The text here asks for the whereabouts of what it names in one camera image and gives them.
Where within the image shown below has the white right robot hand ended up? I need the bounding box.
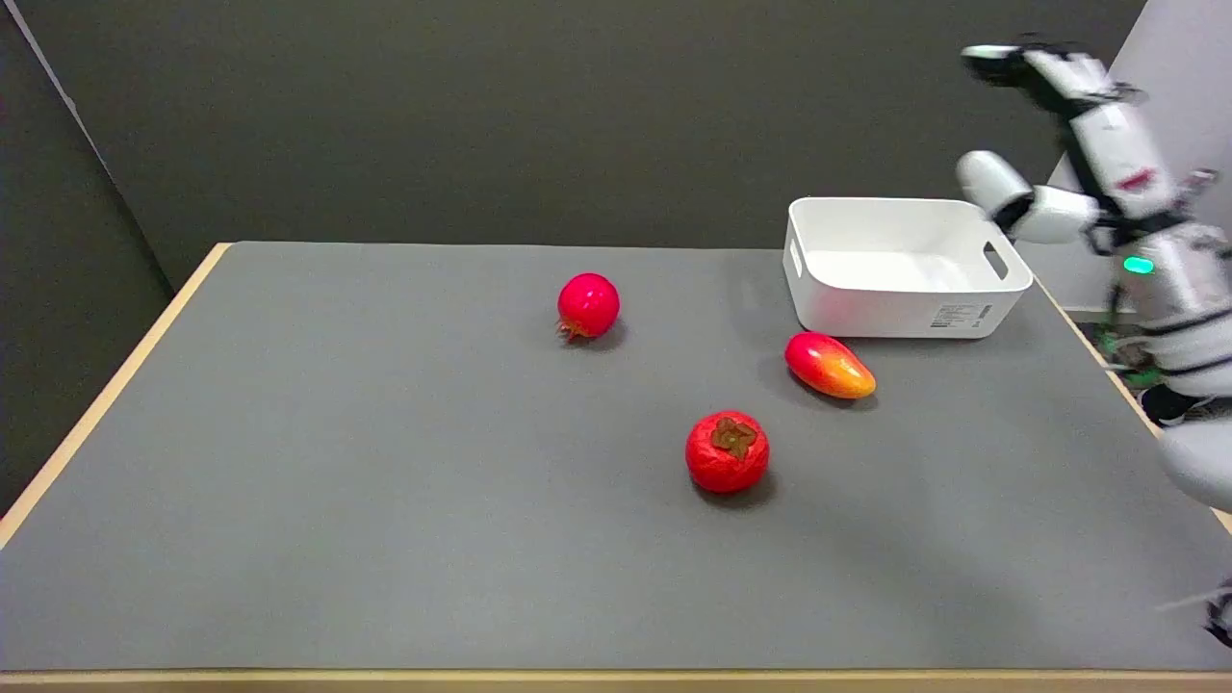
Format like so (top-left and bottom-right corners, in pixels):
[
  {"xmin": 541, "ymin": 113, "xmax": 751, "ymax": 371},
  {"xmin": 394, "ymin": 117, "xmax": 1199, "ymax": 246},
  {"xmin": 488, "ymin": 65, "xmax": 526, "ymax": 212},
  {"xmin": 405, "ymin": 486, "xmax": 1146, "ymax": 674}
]
[{"xmin": 958, "ymin": 41, "xmax": 1216, "ymax": 253}]

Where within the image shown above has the white zip tie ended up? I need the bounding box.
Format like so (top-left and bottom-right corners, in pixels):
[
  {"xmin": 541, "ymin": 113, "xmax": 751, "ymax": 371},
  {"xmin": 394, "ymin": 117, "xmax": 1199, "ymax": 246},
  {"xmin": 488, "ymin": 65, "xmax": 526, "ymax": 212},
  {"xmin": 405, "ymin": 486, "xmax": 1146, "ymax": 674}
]
[{"xmin": 1155, "ymin": 589, "xmax": 1228, "ymax": 614}]

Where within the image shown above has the red pomegranate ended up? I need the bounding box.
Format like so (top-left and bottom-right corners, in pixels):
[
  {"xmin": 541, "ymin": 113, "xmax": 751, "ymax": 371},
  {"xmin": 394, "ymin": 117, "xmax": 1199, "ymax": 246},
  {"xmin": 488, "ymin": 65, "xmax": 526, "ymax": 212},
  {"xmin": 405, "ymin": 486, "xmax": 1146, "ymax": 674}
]
[{"xmin": 556, "ymin": 272, "xmax": 622, "ymax": 344}]

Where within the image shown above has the red persimmon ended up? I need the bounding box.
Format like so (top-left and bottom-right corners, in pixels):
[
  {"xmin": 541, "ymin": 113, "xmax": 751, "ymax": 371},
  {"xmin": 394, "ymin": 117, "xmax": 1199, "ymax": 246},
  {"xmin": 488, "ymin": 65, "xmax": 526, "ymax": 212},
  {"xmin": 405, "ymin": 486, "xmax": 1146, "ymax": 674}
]
[{"xmin": 684, "ymin": 410, "xmax": 771, "ymax": 495}]

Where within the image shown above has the red orange mango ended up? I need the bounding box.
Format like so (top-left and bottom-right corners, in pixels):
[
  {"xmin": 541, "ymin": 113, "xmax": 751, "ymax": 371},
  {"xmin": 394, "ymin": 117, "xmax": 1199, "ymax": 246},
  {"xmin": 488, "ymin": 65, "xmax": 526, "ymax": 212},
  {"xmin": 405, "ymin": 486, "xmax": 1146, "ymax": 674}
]
[{"xmin": 784, "ymin": 331, "xmax": 878, "ymax": 400}]

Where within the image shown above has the white plastic storage bin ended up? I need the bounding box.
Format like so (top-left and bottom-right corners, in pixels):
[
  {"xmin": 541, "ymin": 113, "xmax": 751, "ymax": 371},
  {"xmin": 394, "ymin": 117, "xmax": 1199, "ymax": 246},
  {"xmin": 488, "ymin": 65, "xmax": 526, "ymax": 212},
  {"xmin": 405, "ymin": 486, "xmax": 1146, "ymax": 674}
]
[{"xmin": 783, "ymin": 197, "xmax": 1035, "ymax": 340}]

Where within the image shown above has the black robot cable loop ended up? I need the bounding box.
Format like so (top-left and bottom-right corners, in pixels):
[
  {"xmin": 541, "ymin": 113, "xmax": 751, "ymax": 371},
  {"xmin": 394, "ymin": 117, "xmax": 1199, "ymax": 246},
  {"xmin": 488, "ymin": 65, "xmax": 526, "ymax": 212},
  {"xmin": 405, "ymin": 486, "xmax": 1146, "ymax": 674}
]
[{"xmin": 1203, "ymin": 582, "xmax": 1232, "ymax": 648}]

